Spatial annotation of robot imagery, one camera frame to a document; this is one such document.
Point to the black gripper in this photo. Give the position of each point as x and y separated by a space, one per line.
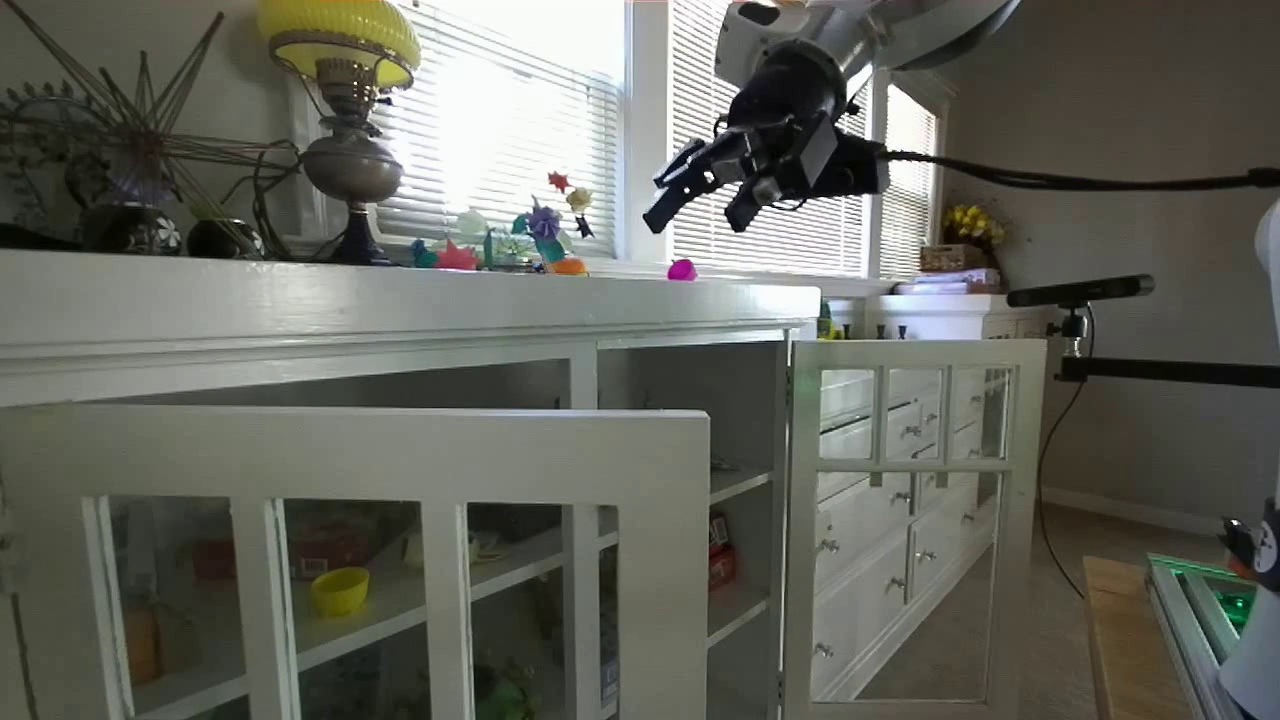
785 93

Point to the white glass-pane cabinet door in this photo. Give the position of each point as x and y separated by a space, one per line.
801 534
402 455

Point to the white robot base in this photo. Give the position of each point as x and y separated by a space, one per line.
1263 664

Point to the white drawer cabinet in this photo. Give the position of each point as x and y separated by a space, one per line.
921 322

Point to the white wooden cabinet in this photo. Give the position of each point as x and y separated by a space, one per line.
402 305

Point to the pink small toy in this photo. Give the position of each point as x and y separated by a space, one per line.
681 269

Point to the white window blind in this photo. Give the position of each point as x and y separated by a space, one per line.
505 120
826 240
915 173

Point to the orange small toy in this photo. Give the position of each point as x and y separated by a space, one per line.
569 265

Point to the white folded stack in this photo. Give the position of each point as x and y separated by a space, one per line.
951 282

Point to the yellow potted flowers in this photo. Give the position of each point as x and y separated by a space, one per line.
969 224

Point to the red small toy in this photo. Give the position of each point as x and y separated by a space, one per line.
457 256

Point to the teal small toy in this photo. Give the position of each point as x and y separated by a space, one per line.
424 254

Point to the red board game box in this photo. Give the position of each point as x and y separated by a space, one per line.
720 549

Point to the yellow shade table lamp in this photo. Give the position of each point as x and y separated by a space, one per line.
342 120

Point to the black mounting bar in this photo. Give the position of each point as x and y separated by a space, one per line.
1174 375

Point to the dark stone ornament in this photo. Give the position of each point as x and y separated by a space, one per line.
221 240

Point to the red flat box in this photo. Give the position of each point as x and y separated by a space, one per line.
334 534

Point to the green leafy toy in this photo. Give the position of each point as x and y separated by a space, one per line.
501 692

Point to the yellow plastic cup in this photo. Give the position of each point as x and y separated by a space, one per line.
342 589

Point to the dried spiky plant decoration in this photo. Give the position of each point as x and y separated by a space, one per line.
132 120

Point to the dark round vase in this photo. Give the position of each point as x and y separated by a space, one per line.
125 224

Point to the white framed green panel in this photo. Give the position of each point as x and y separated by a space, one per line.
1207 604

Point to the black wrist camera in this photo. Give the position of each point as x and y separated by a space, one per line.
847 165

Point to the black stereo camera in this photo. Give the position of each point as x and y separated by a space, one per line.
1082 288

